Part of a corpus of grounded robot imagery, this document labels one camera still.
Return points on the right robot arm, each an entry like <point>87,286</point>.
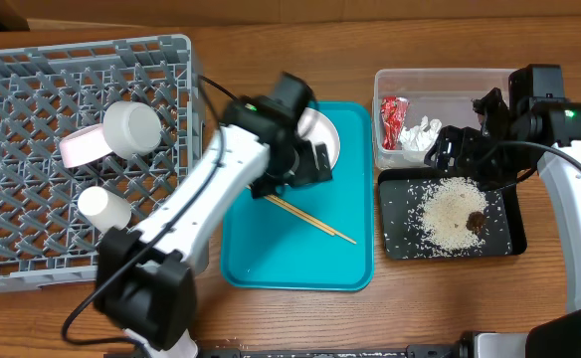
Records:
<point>536,128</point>

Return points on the grey-green bowl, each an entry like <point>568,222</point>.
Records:
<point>131,128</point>

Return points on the white tissue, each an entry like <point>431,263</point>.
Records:
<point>420,137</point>

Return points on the pink bowl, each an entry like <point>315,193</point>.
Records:
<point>84,146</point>

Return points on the brown food scrap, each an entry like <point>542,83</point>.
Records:
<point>475,222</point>

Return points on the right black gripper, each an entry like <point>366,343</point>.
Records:
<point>459,149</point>

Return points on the teal plastic tray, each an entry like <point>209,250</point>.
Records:
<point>264,246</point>

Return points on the black food waste tray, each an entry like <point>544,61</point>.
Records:
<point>503,232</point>

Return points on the clear plastic waste bin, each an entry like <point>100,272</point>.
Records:
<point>443,94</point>

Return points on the white rice pile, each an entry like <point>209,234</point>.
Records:
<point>436,212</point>

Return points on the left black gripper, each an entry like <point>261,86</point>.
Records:
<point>302,166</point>

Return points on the white round plate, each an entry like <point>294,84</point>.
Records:
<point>319,129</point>

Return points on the white paper cup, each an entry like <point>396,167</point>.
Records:
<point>103,209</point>

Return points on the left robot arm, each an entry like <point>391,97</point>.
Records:
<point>146,276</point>

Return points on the red snack wrapper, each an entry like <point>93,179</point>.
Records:
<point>393,110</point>

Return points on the grey plastic dishwasher rack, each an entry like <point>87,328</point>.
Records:
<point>49,92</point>

